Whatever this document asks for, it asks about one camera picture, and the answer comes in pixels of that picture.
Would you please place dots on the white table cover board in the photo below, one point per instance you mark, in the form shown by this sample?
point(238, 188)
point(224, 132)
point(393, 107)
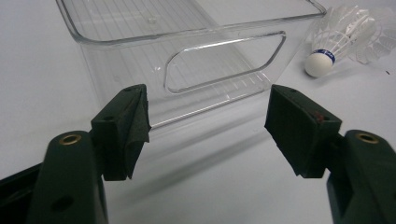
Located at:
point(46, 77)

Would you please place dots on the white shuttlecock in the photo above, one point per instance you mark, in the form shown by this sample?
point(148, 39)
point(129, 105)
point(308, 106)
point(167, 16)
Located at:
point(319, 63)
point(383, 46)

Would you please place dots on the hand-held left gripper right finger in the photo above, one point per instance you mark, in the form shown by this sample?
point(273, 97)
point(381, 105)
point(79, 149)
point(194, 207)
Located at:
point(299, 133)

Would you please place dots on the clear plastic container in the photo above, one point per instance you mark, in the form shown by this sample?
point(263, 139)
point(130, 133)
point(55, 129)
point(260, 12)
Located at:
point(130, 68)

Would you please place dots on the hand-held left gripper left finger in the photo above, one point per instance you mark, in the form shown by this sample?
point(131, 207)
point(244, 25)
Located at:
point(121, 130)

